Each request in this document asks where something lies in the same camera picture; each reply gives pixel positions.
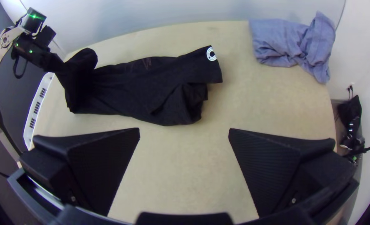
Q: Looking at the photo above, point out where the black cable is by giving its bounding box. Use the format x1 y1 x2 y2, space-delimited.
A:
12 55 28 79

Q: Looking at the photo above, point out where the white laundry basket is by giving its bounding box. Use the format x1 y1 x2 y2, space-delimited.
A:
23 72 56 150

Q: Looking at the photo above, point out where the black t-shirt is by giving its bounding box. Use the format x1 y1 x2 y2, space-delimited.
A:
54 45 224 127

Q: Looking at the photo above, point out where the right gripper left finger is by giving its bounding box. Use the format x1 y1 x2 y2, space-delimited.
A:
18 127 140 217

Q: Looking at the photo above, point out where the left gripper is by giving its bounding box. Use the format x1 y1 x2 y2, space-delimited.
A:
11 39 64 73

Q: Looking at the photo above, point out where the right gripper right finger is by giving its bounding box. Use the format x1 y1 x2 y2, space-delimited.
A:
228 128 358 218

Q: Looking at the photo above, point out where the black bag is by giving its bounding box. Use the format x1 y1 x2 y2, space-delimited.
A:
337 95 363 133

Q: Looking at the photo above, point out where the blue garment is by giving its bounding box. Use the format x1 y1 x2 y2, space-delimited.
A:
249 11 336 85

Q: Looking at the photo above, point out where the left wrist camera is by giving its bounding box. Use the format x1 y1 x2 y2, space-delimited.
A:
36 26 57 48

